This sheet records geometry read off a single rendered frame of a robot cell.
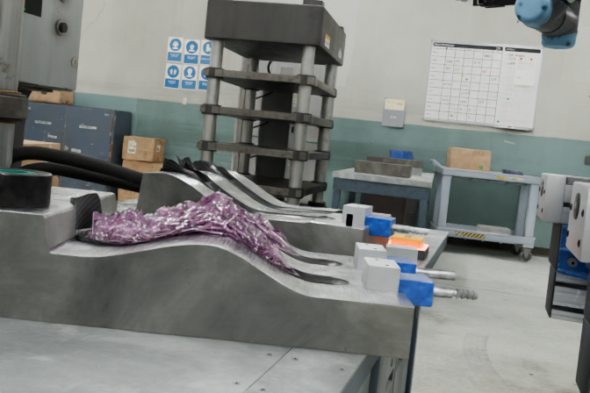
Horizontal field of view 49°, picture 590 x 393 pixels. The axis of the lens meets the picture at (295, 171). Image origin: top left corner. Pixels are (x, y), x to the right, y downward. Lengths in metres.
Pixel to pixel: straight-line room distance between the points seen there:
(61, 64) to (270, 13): 3.51
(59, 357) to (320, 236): 0.48
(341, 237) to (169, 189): 0.29
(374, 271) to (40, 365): 0.35
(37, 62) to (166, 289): 1.05
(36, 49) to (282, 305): 1.12
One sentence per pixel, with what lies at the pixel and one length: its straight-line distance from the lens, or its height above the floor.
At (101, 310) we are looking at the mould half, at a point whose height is 0.82.
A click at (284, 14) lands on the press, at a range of 5.09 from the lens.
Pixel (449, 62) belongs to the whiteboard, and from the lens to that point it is 7.54.
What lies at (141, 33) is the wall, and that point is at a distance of 8.43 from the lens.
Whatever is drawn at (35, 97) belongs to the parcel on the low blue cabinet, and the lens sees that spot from 8.45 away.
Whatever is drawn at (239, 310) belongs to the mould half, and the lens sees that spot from 0.68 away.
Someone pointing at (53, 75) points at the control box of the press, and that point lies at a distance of 1.71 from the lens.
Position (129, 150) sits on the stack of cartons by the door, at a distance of 7.93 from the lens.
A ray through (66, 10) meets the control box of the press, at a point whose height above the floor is 1.27.
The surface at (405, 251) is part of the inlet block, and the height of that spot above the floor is 0.85.
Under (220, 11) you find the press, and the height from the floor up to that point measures 1.92.
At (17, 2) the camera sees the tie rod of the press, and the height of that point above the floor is 1.22.
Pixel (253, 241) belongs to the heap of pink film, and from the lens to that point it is 0.72.
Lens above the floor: 1.01
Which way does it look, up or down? 3 degrees down
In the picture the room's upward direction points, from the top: 6 degrees clockwise
